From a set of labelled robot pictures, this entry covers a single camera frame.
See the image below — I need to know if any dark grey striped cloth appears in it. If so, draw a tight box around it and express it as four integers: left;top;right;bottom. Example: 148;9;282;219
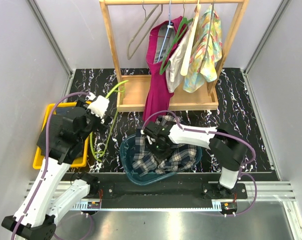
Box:
36;124;89;161

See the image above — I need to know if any colourful floral shirt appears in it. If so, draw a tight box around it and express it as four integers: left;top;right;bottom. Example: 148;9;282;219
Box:
183;4;222;93

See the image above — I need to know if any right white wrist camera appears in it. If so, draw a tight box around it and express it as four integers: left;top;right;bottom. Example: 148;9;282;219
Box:
143;122;166;145

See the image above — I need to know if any wooden clothes rack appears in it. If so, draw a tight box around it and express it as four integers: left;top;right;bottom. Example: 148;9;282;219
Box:
100;0;249;112

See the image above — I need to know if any navy plaid skirt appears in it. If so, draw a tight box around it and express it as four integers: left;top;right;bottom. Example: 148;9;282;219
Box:
130;127;202;178

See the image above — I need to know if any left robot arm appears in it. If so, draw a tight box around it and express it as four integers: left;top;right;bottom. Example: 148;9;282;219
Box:
2;96;109;240

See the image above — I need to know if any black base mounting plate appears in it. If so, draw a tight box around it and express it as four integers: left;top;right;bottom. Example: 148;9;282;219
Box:
63;172;247;209

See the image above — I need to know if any blue denim cloth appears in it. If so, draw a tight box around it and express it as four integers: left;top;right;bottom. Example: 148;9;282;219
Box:
55;106;74;115

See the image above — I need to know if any teal transparent plastic basin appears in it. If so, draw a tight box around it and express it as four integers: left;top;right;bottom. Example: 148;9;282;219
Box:
120;133;202;186

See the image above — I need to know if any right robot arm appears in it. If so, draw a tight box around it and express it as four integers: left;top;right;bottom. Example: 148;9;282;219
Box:
141;121;248;198

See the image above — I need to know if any magenta dress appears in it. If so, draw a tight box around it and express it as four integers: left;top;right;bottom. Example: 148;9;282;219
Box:
143;16;182;121

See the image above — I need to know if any lime green hanger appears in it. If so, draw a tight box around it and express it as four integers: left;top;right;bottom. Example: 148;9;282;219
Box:
89;80;128;163

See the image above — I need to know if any cream wooden hanger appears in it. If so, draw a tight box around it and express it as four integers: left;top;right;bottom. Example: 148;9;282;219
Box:
180;1;201;76

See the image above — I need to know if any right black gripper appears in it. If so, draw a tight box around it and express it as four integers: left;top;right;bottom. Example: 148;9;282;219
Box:
146;138;172;167

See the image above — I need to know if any dark green hanger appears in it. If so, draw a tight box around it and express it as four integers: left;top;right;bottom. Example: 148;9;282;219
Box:
159;17;193;75

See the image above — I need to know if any white garment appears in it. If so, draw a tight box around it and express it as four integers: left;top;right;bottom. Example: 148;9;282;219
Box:
165;30;190;93

